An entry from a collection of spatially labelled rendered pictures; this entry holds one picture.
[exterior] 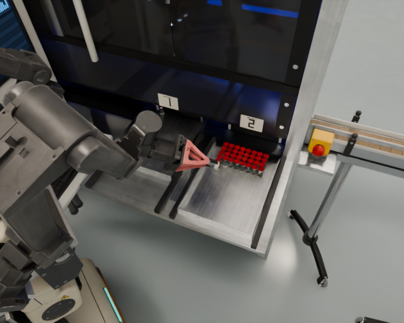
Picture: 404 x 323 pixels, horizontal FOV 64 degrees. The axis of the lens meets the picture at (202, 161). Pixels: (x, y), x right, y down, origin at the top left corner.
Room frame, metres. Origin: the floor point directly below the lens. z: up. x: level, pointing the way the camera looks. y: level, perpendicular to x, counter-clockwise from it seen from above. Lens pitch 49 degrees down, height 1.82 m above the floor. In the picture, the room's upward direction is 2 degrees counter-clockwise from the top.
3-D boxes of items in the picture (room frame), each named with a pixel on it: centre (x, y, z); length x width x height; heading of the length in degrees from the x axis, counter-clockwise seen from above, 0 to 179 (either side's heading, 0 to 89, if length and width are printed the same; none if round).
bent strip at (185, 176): (0.70, 0.08, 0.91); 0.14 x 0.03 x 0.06; 155
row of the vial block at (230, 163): (0.76, -0.14, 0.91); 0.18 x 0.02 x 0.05; 65
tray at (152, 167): (0.92, 0.16, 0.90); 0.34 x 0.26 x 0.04; 156
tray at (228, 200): (0.68, -0.10, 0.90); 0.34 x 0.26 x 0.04; 155
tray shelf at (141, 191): (0.79, 0.04, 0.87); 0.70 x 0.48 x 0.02; 66
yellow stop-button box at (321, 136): (0.79, -0.42, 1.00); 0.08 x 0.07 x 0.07; 156
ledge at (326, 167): (0.82, -0.46, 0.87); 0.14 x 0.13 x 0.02; 156
